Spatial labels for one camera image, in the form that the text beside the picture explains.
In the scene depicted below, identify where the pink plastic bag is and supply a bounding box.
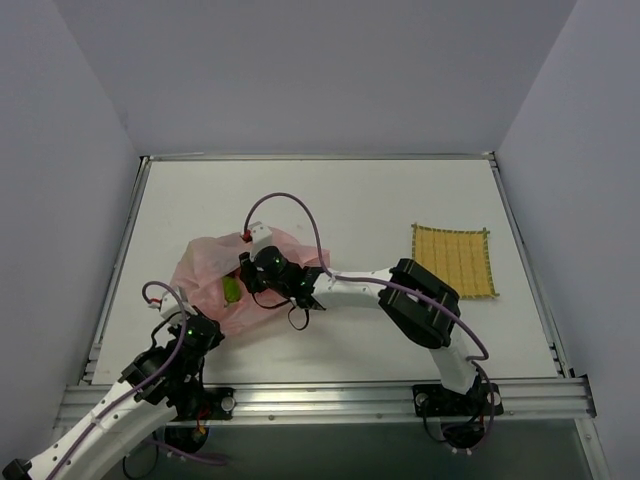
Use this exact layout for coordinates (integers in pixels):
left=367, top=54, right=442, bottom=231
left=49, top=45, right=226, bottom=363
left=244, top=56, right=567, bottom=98
left=169, top=227, right=332, bottom=337

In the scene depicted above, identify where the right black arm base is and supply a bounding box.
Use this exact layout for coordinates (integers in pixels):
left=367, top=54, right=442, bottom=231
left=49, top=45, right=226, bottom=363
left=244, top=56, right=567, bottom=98
left=412, top=381, right=504, bottom=454

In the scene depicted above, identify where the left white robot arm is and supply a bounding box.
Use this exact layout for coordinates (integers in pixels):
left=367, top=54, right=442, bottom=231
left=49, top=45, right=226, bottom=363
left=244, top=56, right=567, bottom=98
left=1, top=315, right=224, bottom=479

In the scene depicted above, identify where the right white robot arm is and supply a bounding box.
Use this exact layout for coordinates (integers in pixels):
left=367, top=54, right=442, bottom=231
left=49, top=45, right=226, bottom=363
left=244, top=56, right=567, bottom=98
left=239, top=245, right=489, bottom=413

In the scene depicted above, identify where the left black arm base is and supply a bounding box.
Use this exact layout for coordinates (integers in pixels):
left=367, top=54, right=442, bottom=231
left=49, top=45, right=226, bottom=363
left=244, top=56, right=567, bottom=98
left=163, top=387, right=236, bottom=453

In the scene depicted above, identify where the green fake fruit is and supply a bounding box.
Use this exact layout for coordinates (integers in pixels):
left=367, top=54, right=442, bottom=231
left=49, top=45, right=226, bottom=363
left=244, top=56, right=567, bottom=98
left=221, top=276, right=242, bottom=304

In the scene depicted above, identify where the yellow bamboo mat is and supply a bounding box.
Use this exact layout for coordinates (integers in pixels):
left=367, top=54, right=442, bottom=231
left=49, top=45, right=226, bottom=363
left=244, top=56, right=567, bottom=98
left=411, top=223, right=499, bottom=300

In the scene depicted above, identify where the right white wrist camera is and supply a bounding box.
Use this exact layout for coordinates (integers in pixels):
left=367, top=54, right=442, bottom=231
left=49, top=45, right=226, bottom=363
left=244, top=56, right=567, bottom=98
left=242, top=222, right=273, bottom=260

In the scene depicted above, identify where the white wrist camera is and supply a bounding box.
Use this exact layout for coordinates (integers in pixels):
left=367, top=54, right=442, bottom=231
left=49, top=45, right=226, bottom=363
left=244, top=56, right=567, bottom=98
left=242, top=222, right=273, bottom=260
left=148, top=288, right=192, bottom=322

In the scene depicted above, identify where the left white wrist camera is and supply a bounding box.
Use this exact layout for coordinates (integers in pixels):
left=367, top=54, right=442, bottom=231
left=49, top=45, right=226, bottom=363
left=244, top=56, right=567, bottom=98
left=148, top=288, right=192, bottom=322

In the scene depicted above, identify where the aluminium front rail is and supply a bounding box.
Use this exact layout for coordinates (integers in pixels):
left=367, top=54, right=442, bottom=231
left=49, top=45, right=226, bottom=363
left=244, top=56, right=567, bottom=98
left=52, top=377, right=597, bottom=426

